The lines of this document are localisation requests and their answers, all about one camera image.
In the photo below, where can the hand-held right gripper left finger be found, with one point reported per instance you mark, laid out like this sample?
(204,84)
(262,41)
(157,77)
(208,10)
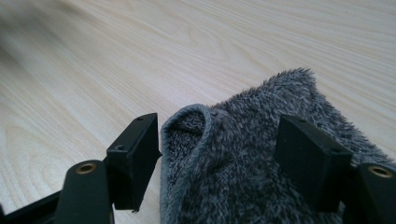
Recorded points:
(134,161)

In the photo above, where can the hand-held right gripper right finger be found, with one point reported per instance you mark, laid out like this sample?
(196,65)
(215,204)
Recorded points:
(314,161)

